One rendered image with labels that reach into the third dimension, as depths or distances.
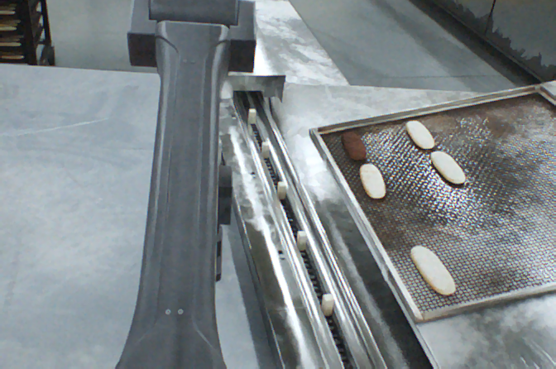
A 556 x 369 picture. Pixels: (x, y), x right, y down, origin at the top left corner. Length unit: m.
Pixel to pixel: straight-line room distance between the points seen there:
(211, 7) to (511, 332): 0.57
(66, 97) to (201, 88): 1.01
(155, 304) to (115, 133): 0.96
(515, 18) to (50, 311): 3.45
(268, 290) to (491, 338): 0.30
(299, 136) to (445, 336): 0.63
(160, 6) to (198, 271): 0.25
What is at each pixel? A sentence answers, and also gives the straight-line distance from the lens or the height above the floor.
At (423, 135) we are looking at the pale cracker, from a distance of 1.18.
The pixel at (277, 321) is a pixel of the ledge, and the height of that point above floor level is 0.86.
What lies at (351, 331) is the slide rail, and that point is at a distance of 0.86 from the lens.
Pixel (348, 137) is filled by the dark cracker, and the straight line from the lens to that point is 1.17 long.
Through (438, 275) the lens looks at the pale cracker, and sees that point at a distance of 0.90.
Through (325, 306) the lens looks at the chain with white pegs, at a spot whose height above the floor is 0.86.
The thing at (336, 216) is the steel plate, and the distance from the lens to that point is 1.10.
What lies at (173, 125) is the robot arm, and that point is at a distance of 0.44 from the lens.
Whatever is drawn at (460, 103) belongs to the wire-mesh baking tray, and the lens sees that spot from 1.31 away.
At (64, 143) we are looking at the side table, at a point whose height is 0.82.
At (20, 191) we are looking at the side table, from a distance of 1.16.
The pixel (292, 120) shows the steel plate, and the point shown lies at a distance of 1.39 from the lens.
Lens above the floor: 1.48
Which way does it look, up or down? 32 degrees down
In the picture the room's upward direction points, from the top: 6 degrees clockwise
